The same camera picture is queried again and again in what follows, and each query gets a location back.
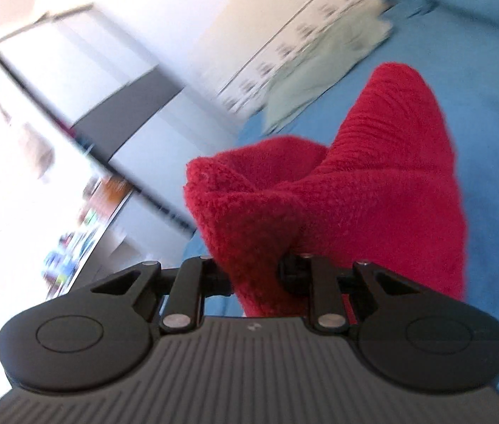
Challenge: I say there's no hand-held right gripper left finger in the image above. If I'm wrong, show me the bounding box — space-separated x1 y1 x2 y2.
91 255 233 332

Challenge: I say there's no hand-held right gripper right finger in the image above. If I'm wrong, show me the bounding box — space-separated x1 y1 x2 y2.
278 253 423 335

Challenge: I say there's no white and grey wardrobe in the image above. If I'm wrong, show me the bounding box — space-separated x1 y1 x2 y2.
0 4 198 236

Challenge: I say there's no green pillow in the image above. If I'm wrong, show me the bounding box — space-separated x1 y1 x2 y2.
265 13 394 136

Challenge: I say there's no cream quilted headboard cover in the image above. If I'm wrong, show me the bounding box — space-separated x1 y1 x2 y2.
188 0 403 113

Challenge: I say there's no red and white knit sweater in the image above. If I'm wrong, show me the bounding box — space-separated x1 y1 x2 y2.
183 63 469 319

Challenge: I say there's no white shelf desk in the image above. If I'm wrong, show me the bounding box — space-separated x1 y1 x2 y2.
42 176 144 302

